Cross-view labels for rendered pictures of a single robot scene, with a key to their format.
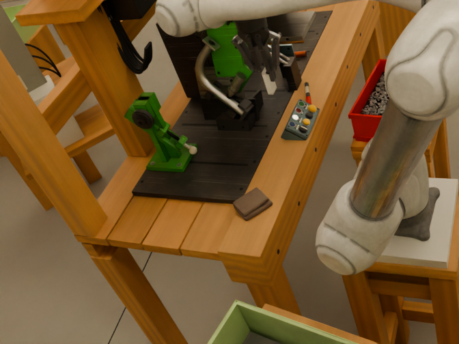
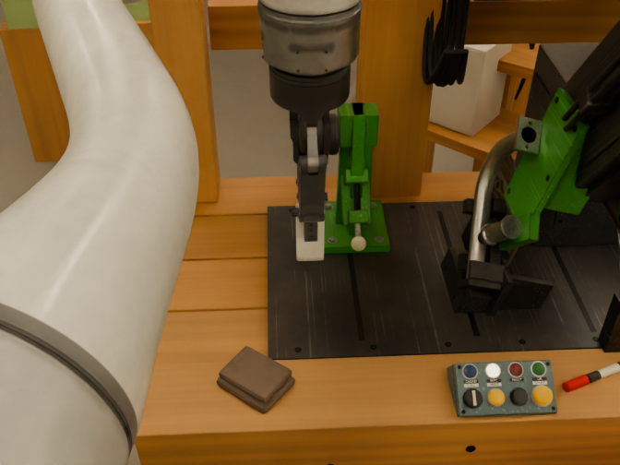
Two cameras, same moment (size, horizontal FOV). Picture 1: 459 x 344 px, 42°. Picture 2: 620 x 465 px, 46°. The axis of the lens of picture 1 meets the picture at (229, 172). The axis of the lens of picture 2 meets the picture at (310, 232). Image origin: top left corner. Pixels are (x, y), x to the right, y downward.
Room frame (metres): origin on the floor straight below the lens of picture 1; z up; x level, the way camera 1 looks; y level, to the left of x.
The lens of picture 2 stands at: (0.91, -0.66, 1.81)
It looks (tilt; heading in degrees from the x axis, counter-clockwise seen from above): 39 degrees down; 50
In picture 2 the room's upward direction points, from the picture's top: straight up
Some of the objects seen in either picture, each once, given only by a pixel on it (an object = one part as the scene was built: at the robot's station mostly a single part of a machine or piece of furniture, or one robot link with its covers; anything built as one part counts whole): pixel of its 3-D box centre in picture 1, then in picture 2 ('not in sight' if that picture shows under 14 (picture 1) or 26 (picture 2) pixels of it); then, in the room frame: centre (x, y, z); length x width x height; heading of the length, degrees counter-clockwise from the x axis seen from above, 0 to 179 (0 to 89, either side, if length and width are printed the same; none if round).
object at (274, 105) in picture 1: (242, 93); (558, 268); (1.94, -0.16, 0.89); 1.10 x 0.42 x 0.02; 143
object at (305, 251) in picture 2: (270, 80); (310, 234); (1.31, -0.19, 1.31); 0.03 x 0.01 x 0.07; 143
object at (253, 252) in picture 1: (315, 106); (603, 410); (1.77, -0.39, 0.82); 1.50 x 0.14 x 0.15; 143
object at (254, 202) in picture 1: (252, 203); (256, 377); (1.33, -0.03, 0.91); 0.10 x 0.08 x 0.03; 103
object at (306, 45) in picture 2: not in sight; (309, 29); (1.31, -0.18, 1.54); 0.09 x 0.09 x 0.06
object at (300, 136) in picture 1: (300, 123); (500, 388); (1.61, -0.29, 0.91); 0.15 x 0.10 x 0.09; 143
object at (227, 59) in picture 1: (229, 41); (562, 162); (1.85, -0.17, 1.17); 0.13 x 0.12 x 0.20; 143
